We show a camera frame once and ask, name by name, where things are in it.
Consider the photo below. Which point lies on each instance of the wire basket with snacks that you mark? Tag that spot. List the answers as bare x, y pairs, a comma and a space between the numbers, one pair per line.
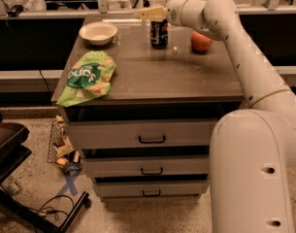
61, 152

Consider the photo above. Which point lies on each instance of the drawer with handle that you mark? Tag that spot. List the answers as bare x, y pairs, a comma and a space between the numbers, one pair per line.
146, 166
140, 133
149, 189

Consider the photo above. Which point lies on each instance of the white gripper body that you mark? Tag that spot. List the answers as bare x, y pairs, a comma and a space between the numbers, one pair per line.
174, 12

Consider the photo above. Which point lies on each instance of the white bowl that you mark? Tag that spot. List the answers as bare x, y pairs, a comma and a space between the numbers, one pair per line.
98, 33

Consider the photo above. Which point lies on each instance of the middle drawer with handle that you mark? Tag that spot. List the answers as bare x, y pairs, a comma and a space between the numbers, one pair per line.
146, 166

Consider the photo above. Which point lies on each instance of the bottom drawer with handle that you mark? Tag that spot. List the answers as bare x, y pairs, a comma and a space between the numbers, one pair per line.
149, 189

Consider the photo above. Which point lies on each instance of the green chip bag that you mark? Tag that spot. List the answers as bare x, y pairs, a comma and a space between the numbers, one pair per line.
88, 79

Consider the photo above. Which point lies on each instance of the red apple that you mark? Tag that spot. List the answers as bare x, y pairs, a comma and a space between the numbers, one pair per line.
200, 42

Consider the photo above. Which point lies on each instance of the grey drawer cabinet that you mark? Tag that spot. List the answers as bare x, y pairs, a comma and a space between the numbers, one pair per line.
150, 84

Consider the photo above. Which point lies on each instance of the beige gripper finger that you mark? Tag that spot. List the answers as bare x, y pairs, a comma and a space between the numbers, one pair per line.
157, 13

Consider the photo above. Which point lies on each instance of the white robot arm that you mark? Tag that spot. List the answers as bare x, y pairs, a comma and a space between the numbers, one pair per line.
250, 149

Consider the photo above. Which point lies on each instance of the blue pepsi can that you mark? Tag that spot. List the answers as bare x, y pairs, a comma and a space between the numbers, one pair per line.
159, 34

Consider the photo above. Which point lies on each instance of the top drawer with handle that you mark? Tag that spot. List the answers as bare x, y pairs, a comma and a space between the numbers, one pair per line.
140, 133

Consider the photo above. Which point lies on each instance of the black cart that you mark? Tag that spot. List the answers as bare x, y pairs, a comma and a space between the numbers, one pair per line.
12, 154

